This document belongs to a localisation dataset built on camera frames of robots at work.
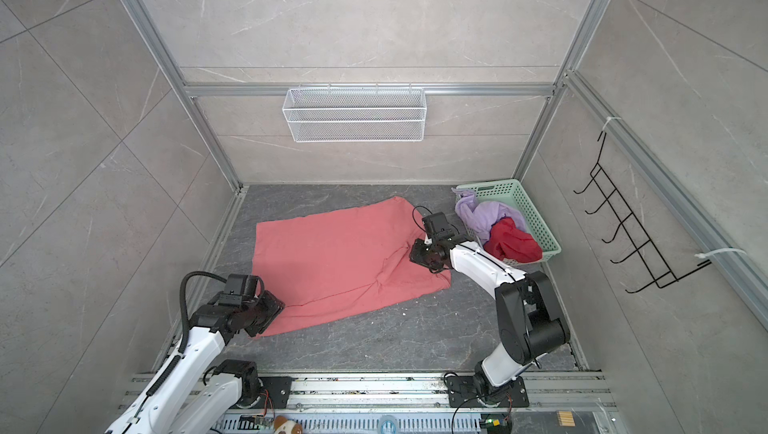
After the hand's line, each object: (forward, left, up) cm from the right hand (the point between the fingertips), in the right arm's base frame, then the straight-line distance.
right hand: (413, 253), depth 92 cm
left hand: (-14, +39, 0) cm, 41 cm away
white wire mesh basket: (+41, +21, +23) cm, 52 cm away
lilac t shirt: (+11, -22, +5) cm, 25 cm away
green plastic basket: (+29, -41, -5) cm, 50 cm away
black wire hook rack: (-10, -49, +24) cm, 55 cm away
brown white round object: (-43, +33, -4) cm, 54 cm away
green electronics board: (-43, -17, -7) cm, 47 cm away
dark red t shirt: (-1, -28, +6) cm, 29 cm away
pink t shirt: (-1, +27, -5) cm, 28 cm away
